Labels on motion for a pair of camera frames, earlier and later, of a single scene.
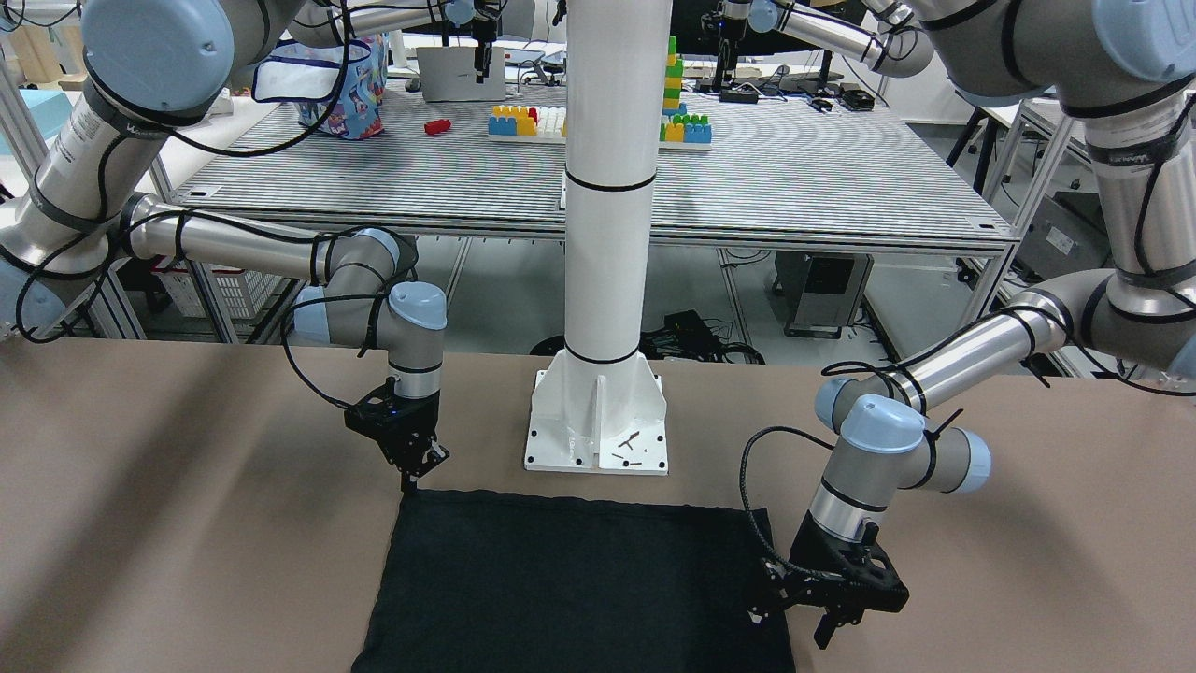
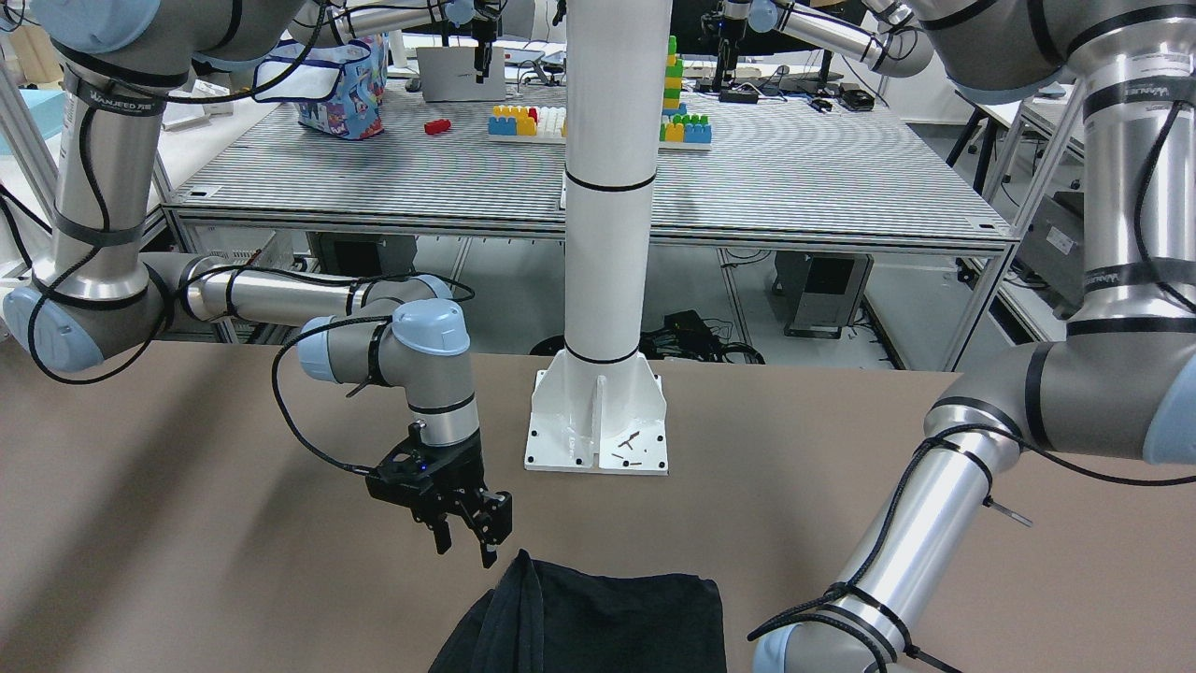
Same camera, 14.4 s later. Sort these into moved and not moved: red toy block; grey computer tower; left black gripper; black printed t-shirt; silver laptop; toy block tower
Moved: black printed t-shirt; left black gripper
Not moved: toy block tower; silver laptop; grey computer tower; red toy block
